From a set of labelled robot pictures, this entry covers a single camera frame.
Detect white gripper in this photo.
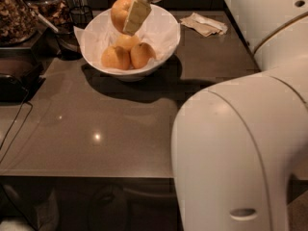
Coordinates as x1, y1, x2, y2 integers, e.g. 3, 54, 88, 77
123, 0, 162, 36

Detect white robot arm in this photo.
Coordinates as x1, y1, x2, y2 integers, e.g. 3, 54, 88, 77
171, 0, 308, 231

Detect white paper bowl liner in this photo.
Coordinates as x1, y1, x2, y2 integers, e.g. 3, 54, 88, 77
73, 3, 181, 75

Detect white ceramic bowl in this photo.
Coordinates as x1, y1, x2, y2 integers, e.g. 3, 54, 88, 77
79, 2, 182, 83

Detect hidden back orange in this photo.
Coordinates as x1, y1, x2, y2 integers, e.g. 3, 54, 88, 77
115, 34, 141, 51

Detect folded paper napkins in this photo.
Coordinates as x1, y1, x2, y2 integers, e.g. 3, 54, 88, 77
180, 13, 228, 37

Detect metal serving spoon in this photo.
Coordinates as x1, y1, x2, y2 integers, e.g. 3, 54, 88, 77
21, 0, 60, 34

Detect large glass snack jar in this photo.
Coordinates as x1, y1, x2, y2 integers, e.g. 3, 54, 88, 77
0, 0, 37, 46

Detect black appliance on left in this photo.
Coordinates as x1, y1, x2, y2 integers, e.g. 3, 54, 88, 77
0, 50, 44, 103

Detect black wire cup holder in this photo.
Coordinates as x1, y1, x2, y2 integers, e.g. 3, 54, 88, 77
56, 6, 93, 61

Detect black power cable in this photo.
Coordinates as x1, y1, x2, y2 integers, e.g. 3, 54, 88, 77
0, 72, 35, 164

